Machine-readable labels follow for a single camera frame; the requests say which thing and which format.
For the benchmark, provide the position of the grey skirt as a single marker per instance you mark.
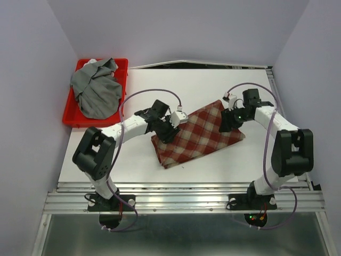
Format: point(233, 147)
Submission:
point(96, 89)

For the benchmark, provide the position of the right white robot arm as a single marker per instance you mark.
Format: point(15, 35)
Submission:
point(260, 112)

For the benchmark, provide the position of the aluminium right side rail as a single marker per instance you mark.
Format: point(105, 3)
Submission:
point(293, 151)

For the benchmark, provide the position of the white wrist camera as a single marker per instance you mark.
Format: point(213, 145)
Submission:
point(230, 99)
point(178, 117)

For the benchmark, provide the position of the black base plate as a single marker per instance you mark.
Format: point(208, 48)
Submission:
point(242, 202)
point(128, 203)

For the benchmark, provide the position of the red plaid skirt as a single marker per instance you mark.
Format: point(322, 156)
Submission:
point(198, 137)

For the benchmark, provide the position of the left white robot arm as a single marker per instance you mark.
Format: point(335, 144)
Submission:
point(97, 151)

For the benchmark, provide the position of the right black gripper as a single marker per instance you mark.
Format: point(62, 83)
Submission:
point(227, 121)

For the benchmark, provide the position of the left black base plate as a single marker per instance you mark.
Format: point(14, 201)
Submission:
point(128, 203)

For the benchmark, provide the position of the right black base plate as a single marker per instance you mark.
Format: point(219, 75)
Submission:
point(242, 202)

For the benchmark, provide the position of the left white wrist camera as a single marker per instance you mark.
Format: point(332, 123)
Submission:
point(178, 117)

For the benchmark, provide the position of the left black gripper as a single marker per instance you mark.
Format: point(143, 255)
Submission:
point(169, 136)

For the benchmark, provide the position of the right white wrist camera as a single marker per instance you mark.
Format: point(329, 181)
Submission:
point(230, 99)

